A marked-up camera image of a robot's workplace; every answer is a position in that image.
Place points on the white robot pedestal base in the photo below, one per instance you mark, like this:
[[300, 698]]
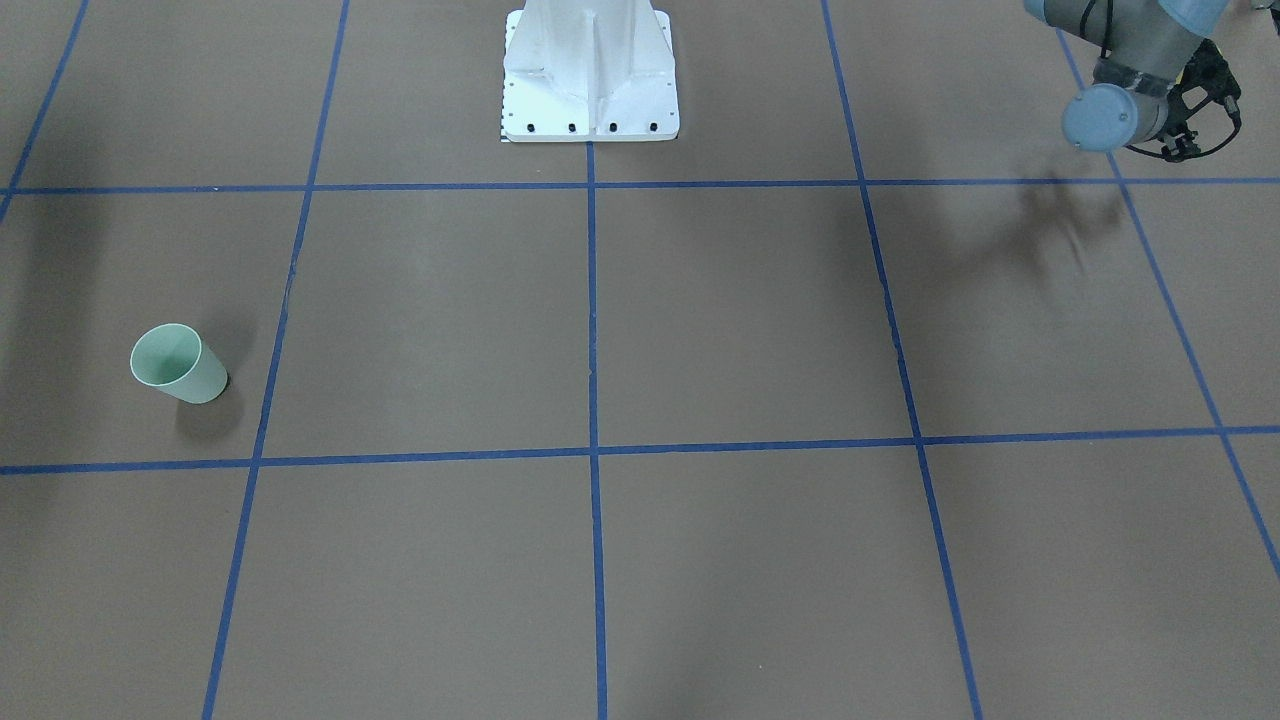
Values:
[[589, 72]]

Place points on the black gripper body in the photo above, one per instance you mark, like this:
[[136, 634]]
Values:
[[1207, 82]]

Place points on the green plastic cup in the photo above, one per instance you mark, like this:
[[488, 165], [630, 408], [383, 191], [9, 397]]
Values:
[[174, 359]]

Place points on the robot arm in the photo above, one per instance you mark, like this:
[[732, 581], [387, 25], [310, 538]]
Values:
[[1158, 68]]

